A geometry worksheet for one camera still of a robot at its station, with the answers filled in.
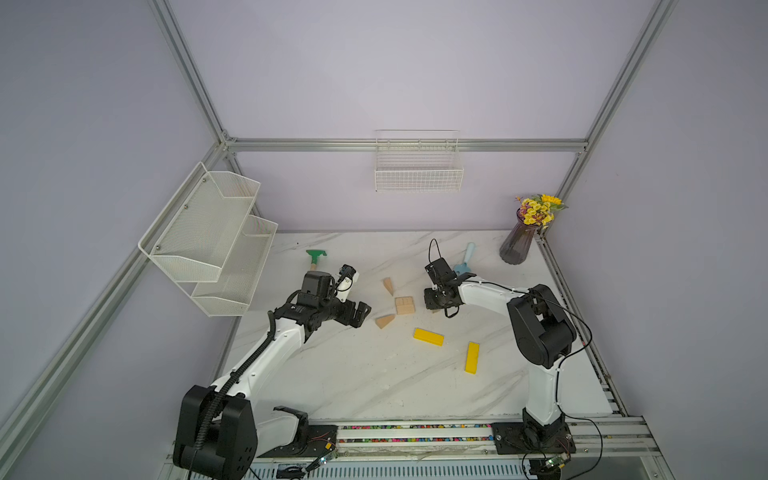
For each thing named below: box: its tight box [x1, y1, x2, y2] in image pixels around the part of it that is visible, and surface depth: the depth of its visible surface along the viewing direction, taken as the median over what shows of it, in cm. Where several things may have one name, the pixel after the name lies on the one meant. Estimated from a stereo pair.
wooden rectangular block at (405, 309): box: [396, 304, 416, 315], surface depth 100 cm
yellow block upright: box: [464, 342, 480, 375], surface depth 88 cm
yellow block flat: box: [413, 328, 445, 347], surface depth 95 cm
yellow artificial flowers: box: [515, 194, 569, 229], surface depth 95 cm
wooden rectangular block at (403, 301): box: [395, 296, 413, 306], surface depth 101 cm
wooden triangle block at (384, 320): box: [375, 314, 395, 329], surface depth 97 cm
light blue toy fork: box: [454, 242, 475, 275], surface depth 113 cm
